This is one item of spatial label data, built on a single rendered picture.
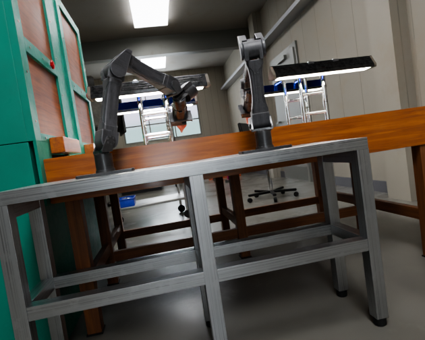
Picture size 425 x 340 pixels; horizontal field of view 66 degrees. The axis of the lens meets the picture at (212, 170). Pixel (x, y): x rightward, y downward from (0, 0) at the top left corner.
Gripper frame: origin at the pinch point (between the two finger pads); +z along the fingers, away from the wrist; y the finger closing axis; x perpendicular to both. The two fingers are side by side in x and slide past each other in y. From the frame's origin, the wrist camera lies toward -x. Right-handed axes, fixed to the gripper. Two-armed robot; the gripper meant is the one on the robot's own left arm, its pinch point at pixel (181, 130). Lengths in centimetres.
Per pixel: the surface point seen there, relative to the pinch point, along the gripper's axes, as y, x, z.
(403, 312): -70, 92, 17
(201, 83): -14.6, -28.1, -4.5
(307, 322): -35, 88, 23
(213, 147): -12.0, 16.8, -3.9
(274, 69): -56, -32, -5
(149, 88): 12.2, -27.8, -4.7
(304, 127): -55, 14, -6
